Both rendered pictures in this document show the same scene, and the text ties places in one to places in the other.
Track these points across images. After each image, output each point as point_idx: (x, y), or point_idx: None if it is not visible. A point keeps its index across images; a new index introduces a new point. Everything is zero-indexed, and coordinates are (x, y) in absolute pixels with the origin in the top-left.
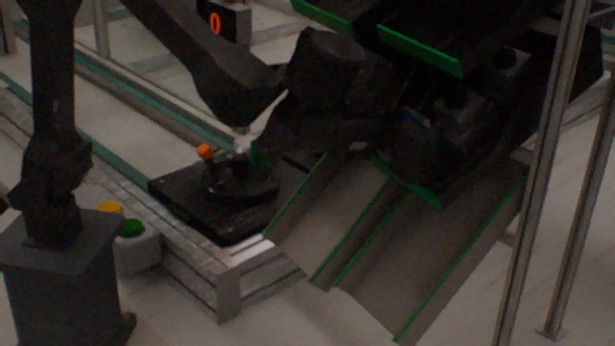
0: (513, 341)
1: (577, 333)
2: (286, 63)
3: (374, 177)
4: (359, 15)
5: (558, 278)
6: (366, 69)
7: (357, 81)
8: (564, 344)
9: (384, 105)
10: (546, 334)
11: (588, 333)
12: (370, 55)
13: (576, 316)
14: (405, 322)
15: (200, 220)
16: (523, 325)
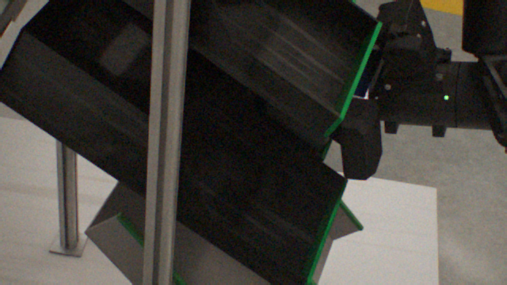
0: (116, 267)
1: (57, 222)
2: (494, 69)
3: (200, 267)
4: (363, 9)
5: (74, 185)
6: (422, 16)
7: (427, 33)
8: (85, 228)
9: (226, 155)
10: (83, 244)
11: (49, 214)
12: (414, 3)
13: (23, 229)
14: (348, 211)
15: None
16: (78, 267)
